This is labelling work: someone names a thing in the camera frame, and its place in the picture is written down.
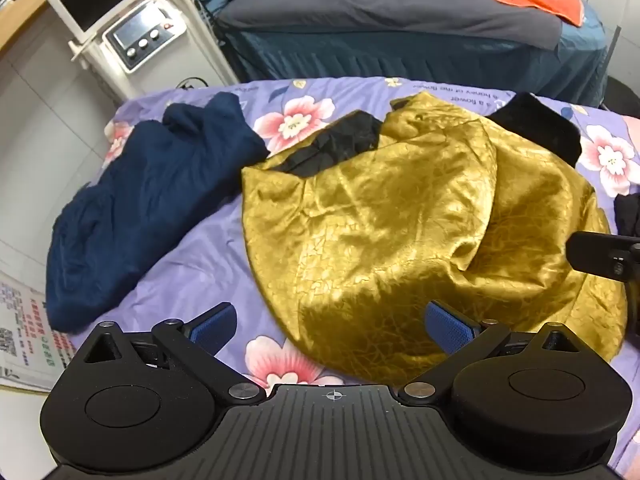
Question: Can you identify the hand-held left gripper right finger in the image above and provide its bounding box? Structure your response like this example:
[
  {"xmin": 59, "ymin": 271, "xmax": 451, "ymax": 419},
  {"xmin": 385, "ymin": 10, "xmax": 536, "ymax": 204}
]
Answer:
[{"xmin": 397, "ymin": 300, "xmax": 581, "ymax": 406}]

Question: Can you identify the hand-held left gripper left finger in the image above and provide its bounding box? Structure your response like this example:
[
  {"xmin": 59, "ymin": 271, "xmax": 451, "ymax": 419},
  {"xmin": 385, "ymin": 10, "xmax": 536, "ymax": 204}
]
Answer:
[{"xmin": 75, "ymin": 302, "xmax": 266, "ymax": 404}]

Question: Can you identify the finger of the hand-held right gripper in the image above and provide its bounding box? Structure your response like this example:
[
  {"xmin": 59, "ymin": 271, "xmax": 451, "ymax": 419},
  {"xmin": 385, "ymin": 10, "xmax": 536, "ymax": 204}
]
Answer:
[{"xmin": 567, "ymin": 230, "xmax": 640, "ymax": 287}]

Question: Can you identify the gold jacket with black cuffs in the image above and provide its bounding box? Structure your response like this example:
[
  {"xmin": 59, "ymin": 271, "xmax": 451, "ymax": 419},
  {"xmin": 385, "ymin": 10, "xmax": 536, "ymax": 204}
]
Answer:
[{"xmin": 241, "ymin": 91, "xmax": 629, "ymax": 390}]

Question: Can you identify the black garment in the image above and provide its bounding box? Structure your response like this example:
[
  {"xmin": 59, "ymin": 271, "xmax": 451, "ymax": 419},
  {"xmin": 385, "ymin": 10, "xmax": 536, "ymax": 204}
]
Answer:
[{"xmin": 613, "ymin": 192, "xmax": 640, "ymax": 237}]

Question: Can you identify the purple floral bedsheet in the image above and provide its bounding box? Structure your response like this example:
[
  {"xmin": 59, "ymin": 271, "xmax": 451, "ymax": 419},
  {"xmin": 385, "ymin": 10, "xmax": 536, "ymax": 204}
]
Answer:
[{"xmin": 47, "ymin": 76, "xmax": 640, "ymax": 471}]

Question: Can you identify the navy blue garment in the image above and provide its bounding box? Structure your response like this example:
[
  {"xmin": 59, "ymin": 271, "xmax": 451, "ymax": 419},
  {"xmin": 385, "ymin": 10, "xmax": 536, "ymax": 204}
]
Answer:
[{"xmin": 45, "ymin": 92, "xmax": 271, "ymax": 334}]

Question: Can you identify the printed floor poster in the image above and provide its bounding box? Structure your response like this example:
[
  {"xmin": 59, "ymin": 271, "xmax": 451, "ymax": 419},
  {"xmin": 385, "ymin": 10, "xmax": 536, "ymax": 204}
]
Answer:
[{"xmin": 0, "ymin": 270, "xmax": 77, "ymax": 392}]

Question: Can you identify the massage bed with teal skirt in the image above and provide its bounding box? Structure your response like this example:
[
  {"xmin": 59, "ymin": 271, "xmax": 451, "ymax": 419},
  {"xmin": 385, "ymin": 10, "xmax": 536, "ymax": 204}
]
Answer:
[{"xmin": 187, "ymin": 0, "xmax": 610, "ymax": 108}]

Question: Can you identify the white machine with control panel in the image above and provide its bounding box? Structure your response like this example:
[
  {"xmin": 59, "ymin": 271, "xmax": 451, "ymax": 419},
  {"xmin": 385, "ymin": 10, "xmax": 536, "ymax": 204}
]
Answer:
[{"xmin": 45, "ymin": 0, "xmax": 242, "ymax": 102}]

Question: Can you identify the grey blanket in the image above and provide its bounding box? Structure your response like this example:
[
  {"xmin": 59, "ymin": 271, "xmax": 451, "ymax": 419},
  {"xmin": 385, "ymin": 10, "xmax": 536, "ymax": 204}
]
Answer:
[{"xmin": 216, "ymin": 0, "xmax": 566, "ymax": 52}]

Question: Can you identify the wooden desk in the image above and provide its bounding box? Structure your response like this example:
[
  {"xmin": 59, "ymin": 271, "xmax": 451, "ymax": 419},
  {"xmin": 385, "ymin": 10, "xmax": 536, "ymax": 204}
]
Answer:
[{"xmin": 0, "ymin": 0, "xmax": 92, "ymax": 56}]

